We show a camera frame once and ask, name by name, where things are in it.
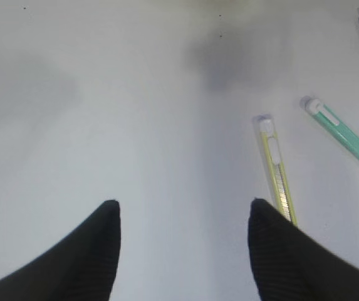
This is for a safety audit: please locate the mint green utility knife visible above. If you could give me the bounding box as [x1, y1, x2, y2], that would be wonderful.
[300, 96, 359, 161]

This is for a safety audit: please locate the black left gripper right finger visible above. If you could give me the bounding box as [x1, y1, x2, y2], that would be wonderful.
[247, 199, 359, 300]

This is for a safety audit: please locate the yellow utility knife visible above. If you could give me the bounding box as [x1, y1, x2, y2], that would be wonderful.
[253, 114, 298, 226]

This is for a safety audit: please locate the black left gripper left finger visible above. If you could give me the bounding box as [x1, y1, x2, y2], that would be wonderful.
[0, 200, 121, 300]

